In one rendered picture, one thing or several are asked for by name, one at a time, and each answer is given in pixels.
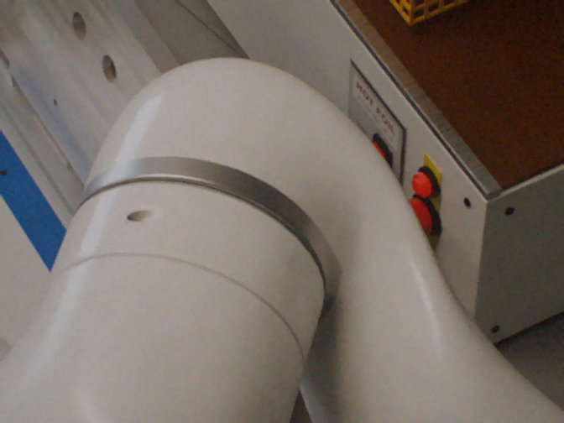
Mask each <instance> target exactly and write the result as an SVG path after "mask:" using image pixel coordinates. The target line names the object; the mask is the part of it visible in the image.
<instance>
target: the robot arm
mask: <svg viewBox="0 0 564 423"><path fill-rule="evenodd" d="M299 389H300V392H301V394H302V397H303V400H304V402H305V406H306V408H307V411H308V413H310V416H311V420H312V423H564V410H563V409H562V408H561V407H559V406H558V405H557V404H555V403H554V402H553V400H552V399H549V398H548V397H547V396H546V395H545V394H543V393H542V392H541V391H539V390H538V389H537V388H536V386H535V385H533V384H532V383H531V382H530V381H529V380H528V379H527V378H525V377H524V376H523V375H522V374H521V373H519V372H518V371H517V370H516V368H515V367H514V366H513V365H512V364H511V363H510V362H509V361H508V360H507V359H506V358H504V357H503V356H502V355H501V354H500V353H499V350H498V349H497V348H496V347H495V346H494V345H493V344H492V343H491V342H490V341H489V340H488V339H487V338H486V337H485V336H484V335H483V332H482V331H481V330H480V328H479V327H478V325H477V324H476V323H475V321H474V320H473V318H472V317H470V315H469V314H468V313H467V311H466V309H465V308H464V306H463V305H462V303H461V302H460V300H459V299H458V298H457V296H456V294H455V292H454V290H453V289H452V287H451V286H450V284H449V282H448V280H447V277H446V276H445V274H444V272H443V270H442V268H441V266H440V265H439V263H438V259H437V257H436V255H435V253H434V251H433V249H432V247H431V245H430V244H429V242H428V240H427V237H426V235H425V232H424V230H423V228H422V226H421V224H420V221H419V219H418V217H417V215H416V214H415V210H414V208H413V206H412V205H411V204H410V200H409V198H408V196H407V195H406V194H405V192H404V190H403V188H402V187H401V185H400V183H399V182H398V180H397V178H396V176H395V175H394V173H393V171H392V169H391V168H390V166H389V164H388V163H387V161H386V160H385V158H384V157H383V155H382V154H381V153H380V152H379V150H378V149H376V148H375V146H374V145H373V144H372V142H371V140H370V139H369V138H368V136H367V135H366V134H365V133H364V132H363V130H362V129H361V128H360V127H359V126H358V125H357V124H356V123H355V122H354V121H353V120H352V119H351V118H350V117H349V116H348V115H347V114H346V113H345V112H343V111H342V109H341V108H340V107H339V106H337V105H336V104H335V103H334V102H332V101H331V100H330V99H328V98H327V97H326V96H324V95H323V94H322V93H321V92H319V91H318V90H317V89H315V88H314V87H311V86H309V85H308V84H306V83H305V82H304V81H303V80H301V79H300V78H298V77H296V76H294V75H292V74H290V73H289V72H287V71H285V70H282V69H279V68H277V67H274V66H271V65H267V64H264V63H260V62H257V61H252V60H244V59H233V57H220V58H210V59H204V60H197V61H196V62H192V63H189V64H186V65H182V66H179V67H176V68H174V69H173V70H170V71H168V72H165V73H164V74H162V75H161V76H158V77H157V78H155V79H153V80H152V81H151V82H150V83H149V84H148V85H146V86H145V87H144V88H143V89H142V90H141V91H138V92H137V94H136V95H135V96H134V97H133V98H132V99H131V100H130V101H129V103H128V104H127V106H126V107H125V108H124V109H123V110H122V112H121V113H120V114H119V116H118V117H117V119H116V122H115V123H114V124H113V125H112V126H111V128H110V129H109V131H108V133H107V136H106V137H105V139H104V141H103V143H102V146H101V148H100V151H99V154H98V156H97V158H96V161H95V163H94V165H93V167H92V169H91V173H90V175H89V179H87V181H86V184H85V187H84V189H83V192H82V193H81V197H80V200H79V201H78V205H77V208H76V211H75V213H74V216H73V217H72V220H71V223H70V226H69V228H67V232H66V235H65V238H64V240H63V243H62V245H61V247H60V251H59V253H58V257H57V259H56V261H55V265H54V268H53V270H52V272H50V276H49V278H48V282H47V284H46V286H45V289H44V293H43V295H42V297H41V299H40V301H39V305H38V307H36V309H35V311H34V314H33V316H32V318H31V320H30V322H29V324H28V326H27V328H26V329H25V331H24V332H23V333H22V335H21V336H20V338H19V339H18V340H17V342H16V344H15V345H14V346H13V347H12V346H11V345H10V344H9V343H8V342H5V341H4V339H3V338H2V337H1V336H0V423H290V417H291V415H292V411H293V409H294V405H295V400H296V396H297V393H298V390H299Z"/></svg>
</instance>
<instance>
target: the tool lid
mask: <svg viewBox="0 0 564 423"><path fill-rule="evenodd" d="M81 16H82V18H83V20H84V22H85V26H86V35H85V34H84V32H83V30H82V27H81ZM0 47H1V49H2V50H3V53H4V54H5V55H6V57H7V58H8V60H9V63H10V68H9V72H10V73H11V75H12V76H13V78H14V80H15V81H16V82H17V83H18V85H19V87H20V90H21V91H23V93H24V95H25V96H26V97H27V98H28V100H29V102H30V103H31V105H32V106H33V108H34V110H35V113H34V120H35V121H36V122H37V123H38V125H39V126H40V127H41V129H42V131H43V133H44V135H45V136H46V138H47V139H48V140H49V142H50V144H52V145H53V147H54V148H55V150H56V152H57V154H58V155H59V156H60V159H61V160H62V162H63V163H64V165H65V167H66V168H67V169H69V170H75V171H76V173H77V174H78V175H79V176H80V179H81V181H82V183H83V184H84V185H85V184H86V181H87V179H89V175H90V173H91V169H92V167H93V165H94V163H95V161H96V158H97V156H98V154H99V151H100V148H101V146H102V143H103V141H104V139H105V137H106V136H107V133H108V131H109V129H110V128H111V126H112V125H113V124H114V123H115V122H116V119H117V118H118V116H119V114H120V113H121V112H122V110H123V109H124V108H125V107H126V106H127V104H128V103H129V101H130V100H131V99H132V98H133V97H134V96H135V95H136V94H137V92H138V91H141V90H142V89H143V88H144V87H145V86H146V85H148V84H149V83H150V82H151V81H152V80H153V79H155V78H157V77H158V76H161V75H162V74H164V73H165V72H168V71H171V70H173V69H174V68H176V67H179V66H180V65H179V62H178V61H177V60H176V58H175V57H174V56H173V55H172V53H171V52H170V50H168V49H167V47H166V46H165V44H164V42H163V40H162V39H161V38H160V37H159V35H158V34H157V32H156V31H155V30H154V28H153V26H152V25H151V24H149V21H148V20H147V19H146V18H145V16H144V15H143V13H142V12H141V10H140V9H139V8H138V5H137V3H136V2H135V1H134V0H0ZM111 58H112V60H113V63H114V65H115V68H116V79H115V77H114V76H113V73H112V67H111ZM72 166H73V167H72ZM73 168H74V169H73Z"/></svg>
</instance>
